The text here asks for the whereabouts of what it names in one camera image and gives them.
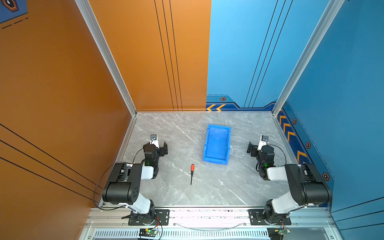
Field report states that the red black screwdriver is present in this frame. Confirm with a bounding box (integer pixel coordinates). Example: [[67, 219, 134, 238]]
[[191, 164, 195, 185]]

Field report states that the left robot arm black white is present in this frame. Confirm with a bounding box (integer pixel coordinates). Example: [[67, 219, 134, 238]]
[[102, 142, 168, 225]]

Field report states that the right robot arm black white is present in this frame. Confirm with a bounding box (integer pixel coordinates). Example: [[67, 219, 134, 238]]
[[247, 141, 332, 225]]

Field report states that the blue plastic bin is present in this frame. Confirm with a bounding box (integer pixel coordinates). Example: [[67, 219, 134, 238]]
[[203, 125, 232, 165]]

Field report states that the right green circuit board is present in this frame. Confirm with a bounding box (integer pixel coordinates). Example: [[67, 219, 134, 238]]
[[268, 229, 291, 240]]

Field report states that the green circuit board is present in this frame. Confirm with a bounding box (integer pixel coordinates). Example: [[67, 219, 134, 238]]
[[268, 229, 291, 240], [139, 229, 159, 240]]

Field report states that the left green circuit board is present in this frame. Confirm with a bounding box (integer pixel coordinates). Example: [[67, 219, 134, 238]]
[[139, 229, 159, 240]]

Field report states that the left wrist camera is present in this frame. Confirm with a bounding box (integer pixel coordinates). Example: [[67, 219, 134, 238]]
[[150, 135, 160, 149]]

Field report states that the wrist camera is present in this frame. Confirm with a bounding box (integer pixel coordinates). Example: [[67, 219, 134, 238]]
[[258, 135, 269, 151], [150, 135, 160, 149]]

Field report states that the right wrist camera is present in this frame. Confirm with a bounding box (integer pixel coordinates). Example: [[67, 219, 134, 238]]
[[258, 135, 269, 151]]

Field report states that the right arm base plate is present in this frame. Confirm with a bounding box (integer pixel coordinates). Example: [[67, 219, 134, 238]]
[[248, 209, 292, 226]]

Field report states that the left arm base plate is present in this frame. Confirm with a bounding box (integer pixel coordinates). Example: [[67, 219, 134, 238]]
[[127, 209, 170, 226]]

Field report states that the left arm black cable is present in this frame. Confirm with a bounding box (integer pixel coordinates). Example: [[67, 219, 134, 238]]
[[92, 161, 128, 211]]

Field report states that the front aluminium frame rail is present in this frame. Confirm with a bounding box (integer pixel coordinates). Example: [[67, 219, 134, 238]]
[[80, 206, 343, 240]]

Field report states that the left aluminium corner post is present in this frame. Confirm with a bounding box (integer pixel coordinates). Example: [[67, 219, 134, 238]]
[[75, 0, 137, 117]]

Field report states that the aluminium corner post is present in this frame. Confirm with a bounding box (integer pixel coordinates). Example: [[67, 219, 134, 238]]
[[75, 0, 137, 117], [272, 0, 345, 117]]

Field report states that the right aluminium corner post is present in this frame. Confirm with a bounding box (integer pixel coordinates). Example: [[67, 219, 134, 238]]
[[272, 0, 345, 117]]

